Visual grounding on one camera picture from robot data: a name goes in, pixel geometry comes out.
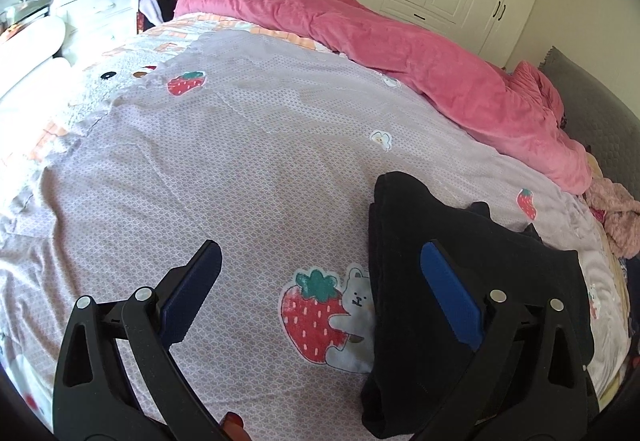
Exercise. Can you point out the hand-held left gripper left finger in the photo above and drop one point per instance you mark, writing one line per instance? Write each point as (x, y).
(192, 286)

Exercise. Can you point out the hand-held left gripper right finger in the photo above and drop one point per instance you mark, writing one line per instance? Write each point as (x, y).
(450, 291)

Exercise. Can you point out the black sweatshirt with orange cuffs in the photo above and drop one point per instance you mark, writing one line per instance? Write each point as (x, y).
(415, 246)

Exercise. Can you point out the person's left hand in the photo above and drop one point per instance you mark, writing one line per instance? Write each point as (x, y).
(237, 431)

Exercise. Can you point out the lilac strawberry-print bed sheet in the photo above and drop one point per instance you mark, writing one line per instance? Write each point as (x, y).
(200, 171)

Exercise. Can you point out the crumpled pink garment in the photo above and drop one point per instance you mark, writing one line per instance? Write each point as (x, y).
(617, 216)

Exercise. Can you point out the grey quilted headboard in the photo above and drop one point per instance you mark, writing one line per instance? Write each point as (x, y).
(595, 106)

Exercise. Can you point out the pink comforter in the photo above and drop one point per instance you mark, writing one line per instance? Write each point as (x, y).
(425, 51)

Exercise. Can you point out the white pillow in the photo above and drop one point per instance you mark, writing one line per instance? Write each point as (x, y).
(30, 43)
(35, 86)

